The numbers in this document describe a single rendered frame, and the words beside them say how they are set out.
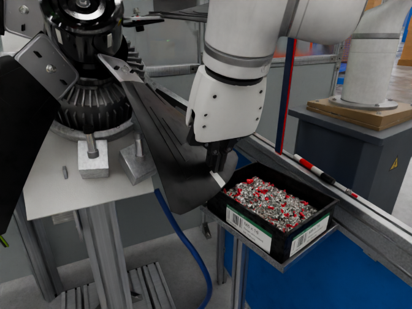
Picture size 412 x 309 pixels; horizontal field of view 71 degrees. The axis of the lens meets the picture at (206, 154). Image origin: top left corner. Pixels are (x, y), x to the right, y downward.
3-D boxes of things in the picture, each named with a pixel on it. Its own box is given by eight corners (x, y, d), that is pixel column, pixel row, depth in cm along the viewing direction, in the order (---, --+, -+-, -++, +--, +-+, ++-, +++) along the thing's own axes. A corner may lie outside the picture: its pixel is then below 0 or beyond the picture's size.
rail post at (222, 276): (216, 279, 145) (219, 136, 111) (222, 276, 147) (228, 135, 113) (219, 285, 142) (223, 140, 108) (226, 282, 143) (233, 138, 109)
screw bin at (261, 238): (203, 208, 65) (203, 181, 62) (255, 184, 74) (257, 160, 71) (281, 268, 49) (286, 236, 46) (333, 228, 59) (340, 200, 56)
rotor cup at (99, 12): (27, 39, 51) (2, -21, 40) (95, 8, 57) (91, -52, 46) (80, 100, 51) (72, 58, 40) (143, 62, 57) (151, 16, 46)
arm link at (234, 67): (255, 30, 39) (249, 53, 41) (194, 31, 35) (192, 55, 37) (291, 57, 33) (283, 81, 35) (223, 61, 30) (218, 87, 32)
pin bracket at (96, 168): (81, 152, 64) (77, 140, 56) (107, 151, 66) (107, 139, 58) (82, 179, 62) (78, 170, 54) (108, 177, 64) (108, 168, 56)
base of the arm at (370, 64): (342, 95, 101) (352, 38, 94) (404, 103, 88) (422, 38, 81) (317, 103, 88) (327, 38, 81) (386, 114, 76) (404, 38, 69)
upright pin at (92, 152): (87, 154, 57) (81, 124, 54) (99, 152, 57) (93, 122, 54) (88, 159, 55) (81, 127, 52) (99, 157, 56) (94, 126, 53)
